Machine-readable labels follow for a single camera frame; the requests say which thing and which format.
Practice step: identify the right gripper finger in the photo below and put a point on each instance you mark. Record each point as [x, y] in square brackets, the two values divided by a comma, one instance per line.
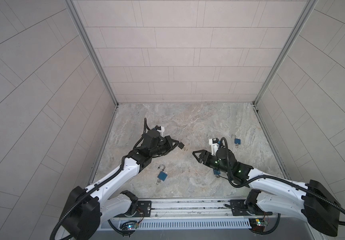
[200, 158]
[205, 152]

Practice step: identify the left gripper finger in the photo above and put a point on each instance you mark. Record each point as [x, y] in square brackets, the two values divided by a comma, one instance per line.
[173, 147]
[172, 141]

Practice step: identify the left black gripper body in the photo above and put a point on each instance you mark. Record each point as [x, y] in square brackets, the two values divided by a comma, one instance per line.
[163, 146]

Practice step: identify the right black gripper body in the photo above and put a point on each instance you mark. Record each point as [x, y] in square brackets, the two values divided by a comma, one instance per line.
[212, 161]

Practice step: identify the black padlock with key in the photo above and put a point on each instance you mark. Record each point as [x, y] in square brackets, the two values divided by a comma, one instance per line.
[180, 145]

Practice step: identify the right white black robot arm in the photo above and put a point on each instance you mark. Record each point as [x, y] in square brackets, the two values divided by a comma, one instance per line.
[310, 202]

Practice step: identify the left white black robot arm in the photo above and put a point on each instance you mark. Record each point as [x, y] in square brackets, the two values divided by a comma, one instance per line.
[87, 208]

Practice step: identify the right blue padlock with key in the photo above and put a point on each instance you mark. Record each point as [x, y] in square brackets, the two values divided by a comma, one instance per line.
[216, 173]

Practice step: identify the blue padlock with key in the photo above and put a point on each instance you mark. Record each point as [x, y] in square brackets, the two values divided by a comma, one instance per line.
[216, 173]
[162, 174]

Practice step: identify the left blue padlock with key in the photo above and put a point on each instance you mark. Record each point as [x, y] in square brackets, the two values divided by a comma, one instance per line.
[162, 174]

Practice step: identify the far small blue padlock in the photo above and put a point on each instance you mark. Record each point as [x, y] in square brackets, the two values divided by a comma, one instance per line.
[236, 140]

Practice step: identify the right circuit board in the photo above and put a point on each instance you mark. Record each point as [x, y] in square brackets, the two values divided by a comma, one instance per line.
[258, 225]

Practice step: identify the left green circuit board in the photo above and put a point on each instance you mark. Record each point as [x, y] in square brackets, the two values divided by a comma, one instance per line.
[129, 226]

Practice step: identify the white vent grille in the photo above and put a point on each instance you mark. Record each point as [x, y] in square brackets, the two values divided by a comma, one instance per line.
[189, 224]

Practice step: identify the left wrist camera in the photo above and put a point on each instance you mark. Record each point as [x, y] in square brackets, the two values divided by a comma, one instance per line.
[160, 129]

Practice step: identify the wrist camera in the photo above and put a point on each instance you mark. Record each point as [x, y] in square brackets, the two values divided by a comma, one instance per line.
[214, 144]
[160, 129]

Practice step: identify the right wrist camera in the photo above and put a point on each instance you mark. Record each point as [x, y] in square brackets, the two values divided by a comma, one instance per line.
[214, 144]

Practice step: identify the aluminium mounting rail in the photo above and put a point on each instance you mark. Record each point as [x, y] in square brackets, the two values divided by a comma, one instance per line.
[214, 207]

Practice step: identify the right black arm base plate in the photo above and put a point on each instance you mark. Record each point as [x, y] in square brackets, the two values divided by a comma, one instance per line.
[240, 208]

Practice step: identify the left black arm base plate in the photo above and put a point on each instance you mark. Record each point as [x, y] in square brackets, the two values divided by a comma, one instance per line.
[142, 209]

